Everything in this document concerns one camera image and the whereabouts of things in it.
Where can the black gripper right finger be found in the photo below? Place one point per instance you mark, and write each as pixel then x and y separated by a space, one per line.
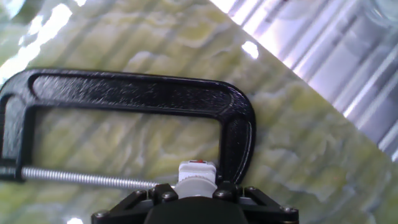
pixel 267 203

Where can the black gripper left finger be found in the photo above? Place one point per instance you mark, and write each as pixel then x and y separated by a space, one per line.
pixel 133 202

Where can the white light bulb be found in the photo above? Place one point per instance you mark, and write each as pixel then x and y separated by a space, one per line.
pixel 195 188

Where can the white lamp socket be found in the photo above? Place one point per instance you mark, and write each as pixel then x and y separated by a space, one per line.
pixel 197 169

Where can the black C-clamp with steel screw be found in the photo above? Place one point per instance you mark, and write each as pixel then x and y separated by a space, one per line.
pixel 124 93

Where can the green marble pattern mat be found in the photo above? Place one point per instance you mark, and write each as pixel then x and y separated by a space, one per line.
pixel 93 40

